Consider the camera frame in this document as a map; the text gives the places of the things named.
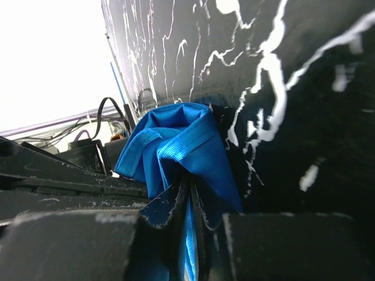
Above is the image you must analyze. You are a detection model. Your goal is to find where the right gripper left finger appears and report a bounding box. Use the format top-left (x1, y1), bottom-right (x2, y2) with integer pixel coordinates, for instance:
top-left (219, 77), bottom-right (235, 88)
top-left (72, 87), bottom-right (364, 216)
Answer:
top-left (1, 173), bottom-right (189, 280)

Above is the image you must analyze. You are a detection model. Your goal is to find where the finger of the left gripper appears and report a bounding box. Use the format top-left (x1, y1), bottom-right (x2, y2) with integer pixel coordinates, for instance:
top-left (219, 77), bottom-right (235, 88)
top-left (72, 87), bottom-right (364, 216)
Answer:
top-left (1, 138), bottom-right (150, 225)

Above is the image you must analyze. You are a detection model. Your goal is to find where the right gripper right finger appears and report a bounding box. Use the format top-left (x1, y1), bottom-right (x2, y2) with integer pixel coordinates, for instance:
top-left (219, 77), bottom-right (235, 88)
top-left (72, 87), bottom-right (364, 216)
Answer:
top-left (190, 178), bottom-right (374, 280)

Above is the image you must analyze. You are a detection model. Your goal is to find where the blue cloth napkin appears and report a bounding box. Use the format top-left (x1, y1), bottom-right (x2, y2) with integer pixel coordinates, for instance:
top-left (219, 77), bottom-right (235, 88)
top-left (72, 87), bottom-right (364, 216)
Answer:
top-left (115, 103), bottom-right (242, 280)

